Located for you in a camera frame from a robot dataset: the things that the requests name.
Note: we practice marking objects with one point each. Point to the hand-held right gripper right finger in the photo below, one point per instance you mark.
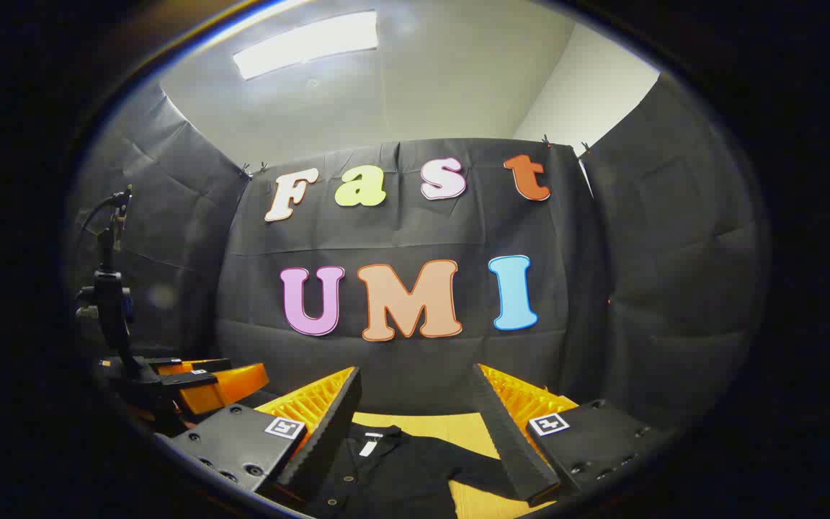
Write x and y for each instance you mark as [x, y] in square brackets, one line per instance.
[512, 447]

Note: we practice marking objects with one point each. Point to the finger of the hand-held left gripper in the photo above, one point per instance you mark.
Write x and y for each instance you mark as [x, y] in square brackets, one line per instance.
[195, 365]
[231, 386]

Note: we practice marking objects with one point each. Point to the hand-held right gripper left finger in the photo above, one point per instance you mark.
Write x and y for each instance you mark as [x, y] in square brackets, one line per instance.
[325, 440]

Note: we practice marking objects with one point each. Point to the black shirt with white label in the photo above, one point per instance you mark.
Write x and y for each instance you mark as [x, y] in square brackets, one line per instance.
[393, 476]

